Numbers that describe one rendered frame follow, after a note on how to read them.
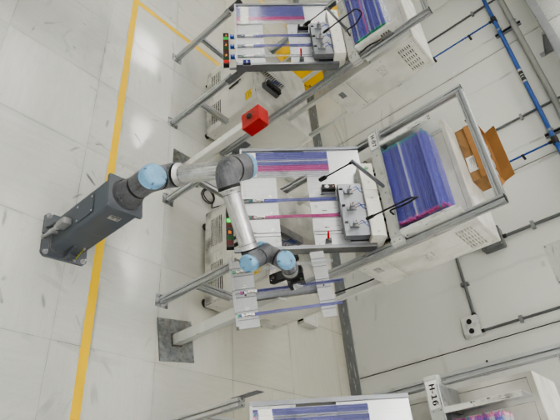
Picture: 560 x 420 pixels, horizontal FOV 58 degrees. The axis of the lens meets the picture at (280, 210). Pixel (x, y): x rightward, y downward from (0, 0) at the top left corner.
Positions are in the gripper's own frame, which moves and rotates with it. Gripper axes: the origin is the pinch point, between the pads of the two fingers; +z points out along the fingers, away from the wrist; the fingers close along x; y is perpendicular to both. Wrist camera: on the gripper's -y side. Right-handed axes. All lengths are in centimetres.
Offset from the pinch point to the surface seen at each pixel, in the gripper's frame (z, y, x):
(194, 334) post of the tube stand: 38, -62, -1
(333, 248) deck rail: 15.0, 23.9, 20.9
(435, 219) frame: -1, 75, 17
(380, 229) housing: 13, 50, 25
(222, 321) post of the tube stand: 26.0, -42.4, -1.2
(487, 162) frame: -10, 106, 37
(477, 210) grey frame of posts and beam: -7, 94, 15
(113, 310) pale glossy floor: 15, -99, 14
